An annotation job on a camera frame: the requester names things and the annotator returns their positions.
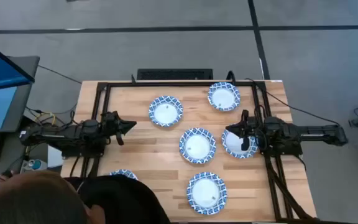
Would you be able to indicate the white teal bottle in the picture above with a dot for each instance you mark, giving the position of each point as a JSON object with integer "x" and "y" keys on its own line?
{"x": 35, "y": 165}

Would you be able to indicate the person's hand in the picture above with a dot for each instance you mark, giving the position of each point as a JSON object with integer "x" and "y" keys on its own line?
{"x": 0, "y": 179}

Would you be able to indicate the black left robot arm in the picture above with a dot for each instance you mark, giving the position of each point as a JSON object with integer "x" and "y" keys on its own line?
{"x": 73, "y": 133}

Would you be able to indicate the black aluminium table frame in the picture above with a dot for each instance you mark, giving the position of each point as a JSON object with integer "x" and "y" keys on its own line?
{"x": 179, "y": 84}

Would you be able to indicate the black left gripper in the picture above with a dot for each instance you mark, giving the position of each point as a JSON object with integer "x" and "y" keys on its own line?
{"x": 110, "y": 124}

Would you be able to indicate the black vented box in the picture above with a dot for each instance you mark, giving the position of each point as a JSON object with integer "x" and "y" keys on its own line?
{"x": 174, "y": 74}

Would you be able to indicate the person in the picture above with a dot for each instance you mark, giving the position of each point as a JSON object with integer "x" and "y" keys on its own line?
{"x": 73, "y": 202}

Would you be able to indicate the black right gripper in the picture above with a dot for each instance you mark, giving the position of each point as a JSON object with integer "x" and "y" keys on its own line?
{"x": 253, "y": 127}

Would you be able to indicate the grey computer desk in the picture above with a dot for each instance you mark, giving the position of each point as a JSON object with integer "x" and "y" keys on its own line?
{"x": 26, "y": 67}

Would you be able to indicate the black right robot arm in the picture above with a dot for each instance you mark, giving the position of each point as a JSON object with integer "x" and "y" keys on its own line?
{"x": 306, "y": 132}

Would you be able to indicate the blue patterned paper bowl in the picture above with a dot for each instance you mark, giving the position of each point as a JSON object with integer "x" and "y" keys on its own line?
{"x": 233, "y": 146}
{"x": 165, "y": 113}
{"x": 197, "y": 147}
{"x": 224, "y": 98}
{"x": 124, "y": 172}
{"x": 206, "y": 193}

